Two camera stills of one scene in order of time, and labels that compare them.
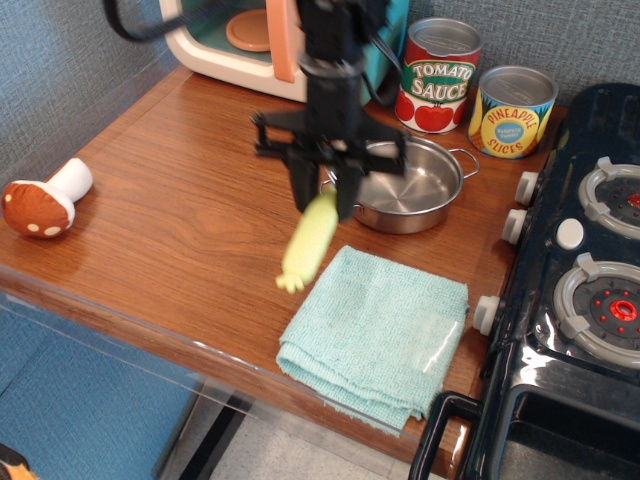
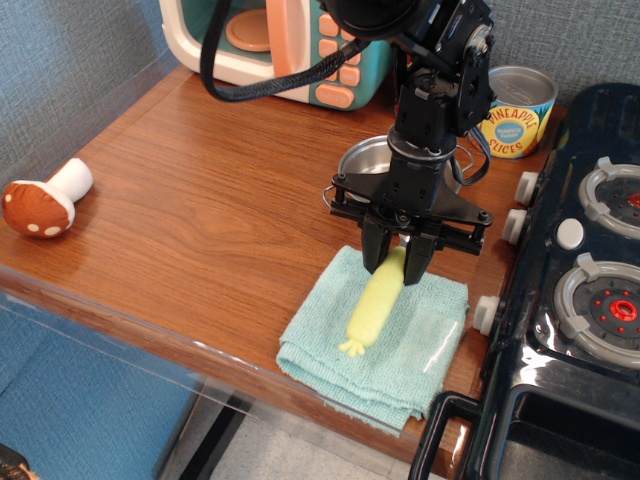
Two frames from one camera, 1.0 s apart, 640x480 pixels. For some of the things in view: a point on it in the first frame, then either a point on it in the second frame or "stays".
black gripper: (331, 128) -> (412, 195)
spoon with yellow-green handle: (310, 237) -> (375, 302)
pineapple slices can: (512, 111) stays
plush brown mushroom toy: (46, 209) stays
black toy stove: (560, 393) stays
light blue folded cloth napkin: (376, 341) stays
